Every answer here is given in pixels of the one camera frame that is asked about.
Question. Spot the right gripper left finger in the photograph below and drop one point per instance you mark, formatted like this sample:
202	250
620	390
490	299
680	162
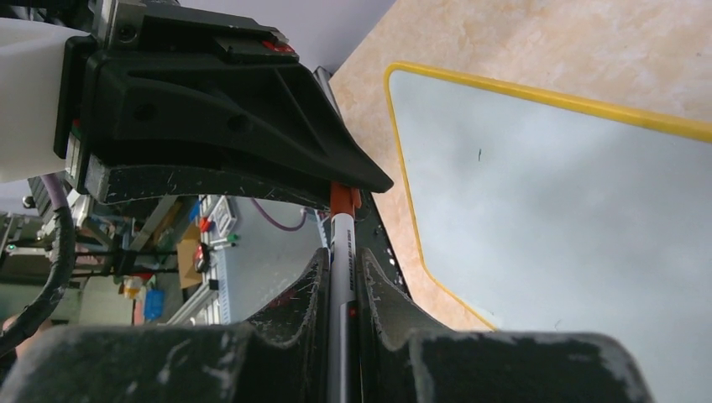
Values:
276	355

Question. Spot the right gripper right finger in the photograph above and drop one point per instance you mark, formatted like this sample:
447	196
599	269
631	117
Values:
408	356

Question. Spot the yellow framed whiteboard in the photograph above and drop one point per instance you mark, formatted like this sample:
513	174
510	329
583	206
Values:
542	211

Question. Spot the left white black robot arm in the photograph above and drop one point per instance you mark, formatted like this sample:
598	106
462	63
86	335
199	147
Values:
33	40

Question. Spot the white marker pen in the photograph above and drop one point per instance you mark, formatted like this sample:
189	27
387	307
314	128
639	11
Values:
343	373

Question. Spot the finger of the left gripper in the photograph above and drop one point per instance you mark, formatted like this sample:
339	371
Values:
180	103

